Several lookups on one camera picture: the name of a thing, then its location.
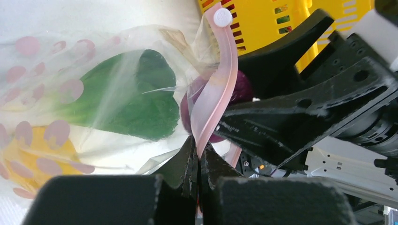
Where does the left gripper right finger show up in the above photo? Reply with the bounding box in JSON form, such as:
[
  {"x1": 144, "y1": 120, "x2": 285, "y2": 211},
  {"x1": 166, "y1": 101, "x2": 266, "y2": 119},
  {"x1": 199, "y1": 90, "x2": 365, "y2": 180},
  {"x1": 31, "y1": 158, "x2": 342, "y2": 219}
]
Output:
[{"x1": 199, "y1": 142, "x2": 243, "y2": 202}]

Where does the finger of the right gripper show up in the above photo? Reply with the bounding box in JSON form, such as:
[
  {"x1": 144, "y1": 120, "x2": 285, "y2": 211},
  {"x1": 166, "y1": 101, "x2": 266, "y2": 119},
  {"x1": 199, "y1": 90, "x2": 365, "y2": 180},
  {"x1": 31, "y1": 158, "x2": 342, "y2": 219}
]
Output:
[{"x1": 238, "y1": 9, "x2": 334, "y2": 99}]

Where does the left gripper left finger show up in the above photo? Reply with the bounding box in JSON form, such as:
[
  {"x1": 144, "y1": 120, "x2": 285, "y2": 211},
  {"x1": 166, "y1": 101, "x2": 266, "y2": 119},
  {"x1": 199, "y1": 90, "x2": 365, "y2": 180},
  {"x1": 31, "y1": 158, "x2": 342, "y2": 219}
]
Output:
[{"x1": 153, "y1": 135, "x2": 199, "y2": 201}]

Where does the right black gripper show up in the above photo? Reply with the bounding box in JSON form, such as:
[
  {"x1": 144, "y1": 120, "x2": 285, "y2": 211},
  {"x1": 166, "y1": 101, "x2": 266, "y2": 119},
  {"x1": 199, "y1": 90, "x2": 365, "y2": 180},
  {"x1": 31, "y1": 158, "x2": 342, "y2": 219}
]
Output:
[{"x1": 215, "y1": 0, "x2": 398, "y2": 168}]

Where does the dark purple toy onion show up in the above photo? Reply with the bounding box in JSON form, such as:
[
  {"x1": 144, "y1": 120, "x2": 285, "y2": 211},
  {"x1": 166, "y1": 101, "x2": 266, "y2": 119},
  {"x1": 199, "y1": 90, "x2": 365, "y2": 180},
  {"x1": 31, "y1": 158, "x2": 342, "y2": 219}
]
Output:
[{"x1": 180, "y1": 69, "x2": 254, "y2": 144}]

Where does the green toy bok choy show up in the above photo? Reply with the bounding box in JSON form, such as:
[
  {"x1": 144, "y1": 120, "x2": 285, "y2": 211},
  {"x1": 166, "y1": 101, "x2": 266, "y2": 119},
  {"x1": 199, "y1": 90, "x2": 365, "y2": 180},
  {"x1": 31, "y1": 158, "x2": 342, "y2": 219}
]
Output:
[{"x1": 54, "y1": 49, "x2": 179, "y2": 141}]

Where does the clear pink-dotted zip bag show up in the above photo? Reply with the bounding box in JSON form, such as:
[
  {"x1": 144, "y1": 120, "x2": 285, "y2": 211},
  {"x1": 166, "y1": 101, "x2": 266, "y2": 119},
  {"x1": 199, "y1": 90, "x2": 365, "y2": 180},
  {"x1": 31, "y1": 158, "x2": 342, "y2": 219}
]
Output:
[{"x1": 0, "y1": 3, "x2": 238, "y2": 225}]

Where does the yellow toy bell pepper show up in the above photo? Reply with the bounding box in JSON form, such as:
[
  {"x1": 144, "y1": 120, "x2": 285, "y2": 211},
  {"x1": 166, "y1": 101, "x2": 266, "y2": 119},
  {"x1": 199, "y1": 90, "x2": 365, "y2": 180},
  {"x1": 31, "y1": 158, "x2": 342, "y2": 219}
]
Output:
[{"x1": 0, "y1": 127, "x2": 83, "y2": 199}]

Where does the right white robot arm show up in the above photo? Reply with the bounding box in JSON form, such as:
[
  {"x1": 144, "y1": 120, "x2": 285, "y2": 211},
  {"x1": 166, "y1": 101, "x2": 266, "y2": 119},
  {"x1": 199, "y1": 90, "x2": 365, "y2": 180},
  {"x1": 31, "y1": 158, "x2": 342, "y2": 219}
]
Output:
[{"x1": 215, "y1": 0, "x2": 398, "y2": 209}]

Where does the yellow plastic basket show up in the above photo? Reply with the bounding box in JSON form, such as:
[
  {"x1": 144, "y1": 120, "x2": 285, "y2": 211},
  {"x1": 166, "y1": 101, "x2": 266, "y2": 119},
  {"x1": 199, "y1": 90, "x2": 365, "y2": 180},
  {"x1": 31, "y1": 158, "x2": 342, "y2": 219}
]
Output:
[{"x1": 198, "y1": 0, "x2": 375, "y2": 73}]

